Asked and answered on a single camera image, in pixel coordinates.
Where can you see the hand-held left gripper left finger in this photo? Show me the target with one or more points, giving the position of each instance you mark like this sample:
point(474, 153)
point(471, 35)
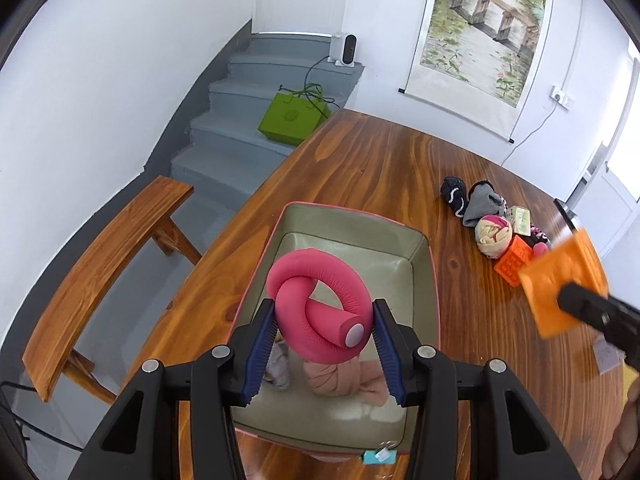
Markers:
point(260, 355)

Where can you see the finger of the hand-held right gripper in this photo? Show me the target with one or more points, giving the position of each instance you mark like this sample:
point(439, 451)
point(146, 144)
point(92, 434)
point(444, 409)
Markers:
point(565, 214)
point(590, 307)

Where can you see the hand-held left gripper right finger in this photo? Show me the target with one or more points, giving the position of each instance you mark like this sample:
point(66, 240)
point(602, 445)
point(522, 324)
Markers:
point(387, 355)

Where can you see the grey sock with striped cuff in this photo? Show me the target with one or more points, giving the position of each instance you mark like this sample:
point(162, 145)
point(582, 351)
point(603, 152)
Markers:
point(279, 367)

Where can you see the light orange soft cube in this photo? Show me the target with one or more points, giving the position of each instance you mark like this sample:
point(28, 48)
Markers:
point(555, 280)

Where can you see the red-orange soft cube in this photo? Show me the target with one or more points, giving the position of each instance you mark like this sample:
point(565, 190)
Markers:
point(512, 262)

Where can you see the pink and yellow cloth ball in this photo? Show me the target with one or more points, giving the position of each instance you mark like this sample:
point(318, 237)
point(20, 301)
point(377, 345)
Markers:
point(492, 237)

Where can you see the plain grey sock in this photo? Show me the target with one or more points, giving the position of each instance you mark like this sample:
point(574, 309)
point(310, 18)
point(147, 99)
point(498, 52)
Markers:
point(482, 205)

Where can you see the pink foam twist curler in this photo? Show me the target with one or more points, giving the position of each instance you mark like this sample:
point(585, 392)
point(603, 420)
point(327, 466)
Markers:
point(300, 280)

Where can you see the black sock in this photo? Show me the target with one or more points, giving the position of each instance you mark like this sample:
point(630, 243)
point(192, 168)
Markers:
point(451, 190)

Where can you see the pink-edged storage container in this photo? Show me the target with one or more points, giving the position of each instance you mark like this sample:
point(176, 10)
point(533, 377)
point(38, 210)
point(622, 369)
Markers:
point(350, 240)

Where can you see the person's right hand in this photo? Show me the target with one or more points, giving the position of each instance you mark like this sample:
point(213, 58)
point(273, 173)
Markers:
point(617, 452)

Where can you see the pink leopard scrunchie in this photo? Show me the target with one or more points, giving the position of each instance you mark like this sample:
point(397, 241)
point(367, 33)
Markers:
point(537, 234)

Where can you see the green soap box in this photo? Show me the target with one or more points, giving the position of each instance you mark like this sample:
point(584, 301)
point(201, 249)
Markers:
point(520, 219)

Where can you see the paper note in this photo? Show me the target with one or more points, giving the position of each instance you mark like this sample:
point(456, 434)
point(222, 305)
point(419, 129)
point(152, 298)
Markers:
point(607, 357)

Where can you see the pink-beige cloth roll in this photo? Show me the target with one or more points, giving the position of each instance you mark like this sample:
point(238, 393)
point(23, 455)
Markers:
point(335, 380)

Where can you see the white door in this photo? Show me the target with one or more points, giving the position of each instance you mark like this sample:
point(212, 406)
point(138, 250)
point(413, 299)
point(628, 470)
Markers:
point(620, 185)

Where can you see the blue tag with clip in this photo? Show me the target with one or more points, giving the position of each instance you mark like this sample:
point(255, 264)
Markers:
point(372, 457)

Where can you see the wooden bench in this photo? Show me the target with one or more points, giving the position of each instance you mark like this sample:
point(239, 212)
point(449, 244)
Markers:
point(100, 260)

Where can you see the green gift bag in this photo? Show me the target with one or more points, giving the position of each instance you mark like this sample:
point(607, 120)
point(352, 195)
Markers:
point(290, 117)

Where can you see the grey staircase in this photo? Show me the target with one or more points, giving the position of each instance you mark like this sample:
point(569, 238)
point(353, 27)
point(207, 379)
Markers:
point(240, 105)

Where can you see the white space heater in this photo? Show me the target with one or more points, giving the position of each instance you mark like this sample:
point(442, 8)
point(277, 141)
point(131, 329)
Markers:
point(345, 47)

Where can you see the white wall socket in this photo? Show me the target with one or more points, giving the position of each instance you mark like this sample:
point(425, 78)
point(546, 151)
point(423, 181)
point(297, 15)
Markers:
point(560, 96)

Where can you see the landscape wall scroll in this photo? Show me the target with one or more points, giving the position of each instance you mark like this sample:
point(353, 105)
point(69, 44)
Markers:
point(475, 35)

